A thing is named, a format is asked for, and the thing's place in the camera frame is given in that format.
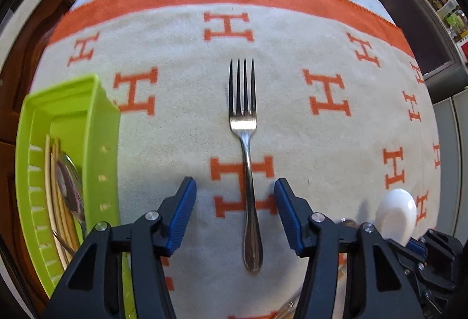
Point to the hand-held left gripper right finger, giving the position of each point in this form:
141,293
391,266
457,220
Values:
289,218

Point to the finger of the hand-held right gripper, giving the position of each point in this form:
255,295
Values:
415,249

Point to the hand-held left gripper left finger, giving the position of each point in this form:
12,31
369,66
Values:
181,218

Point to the white ceramic spoon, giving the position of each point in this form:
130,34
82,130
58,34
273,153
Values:
395,209

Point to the metal fork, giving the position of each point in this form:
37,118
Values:
243,121

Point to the small metal spoon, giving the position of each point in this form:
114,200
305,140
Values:
73,187

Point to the brown wooden chopstick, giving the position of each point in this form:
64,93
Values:
67,224

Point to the green plastic utensil tray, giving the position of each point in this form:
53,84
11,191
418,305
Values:
102,129

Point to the striped-end light wooden chopstick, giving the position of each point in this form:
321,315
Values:
56,180
48,176

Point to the metal chopstick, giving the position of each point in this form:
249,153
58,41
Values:
289,306

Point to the beige blanket with orange print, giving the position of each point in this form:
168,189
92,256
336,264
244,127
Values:
292,48

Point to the grey metal cabinet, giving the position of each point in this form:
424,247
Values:
409,12

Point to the row of jars and bottles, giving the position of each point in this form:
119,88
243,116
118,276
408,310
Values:
438,1

